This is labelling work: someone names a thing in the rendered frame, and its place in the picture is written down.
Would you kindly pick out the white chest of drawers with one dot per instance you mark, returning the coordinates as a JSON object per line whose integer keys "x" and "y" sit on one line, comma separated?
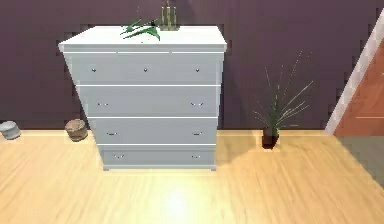
{"x": 150, "y": 100}

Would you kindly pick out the grey round pot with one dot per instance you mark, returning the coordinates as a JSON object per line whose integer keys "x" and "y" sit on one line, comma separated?
{"x": 10, "y": 129}

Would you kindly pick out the brown round basket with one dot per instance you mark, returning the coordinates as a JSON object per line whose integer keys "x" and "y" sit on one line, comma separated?
{"x": 76, "y": 130}

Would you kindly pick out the grass plant in dark pot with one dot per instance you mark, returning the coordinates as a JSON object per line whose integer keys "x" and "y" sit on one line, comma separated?
{"x": 274, "y": 116}

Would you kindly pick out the orange room door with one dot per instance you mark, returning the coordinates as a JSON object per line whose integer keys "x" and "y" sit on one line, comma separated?
{"x": 365, "y": 100}

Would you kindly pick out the olive green bamboo vase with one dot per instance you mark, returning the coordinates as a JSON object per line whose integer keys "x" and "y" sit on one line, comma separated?
{"x": 168, "y": 20}

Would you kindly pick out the green leafy plant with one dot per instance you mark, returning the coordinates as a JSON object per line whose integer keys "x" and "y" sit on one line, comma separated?
{"x": 143, "y": 30}

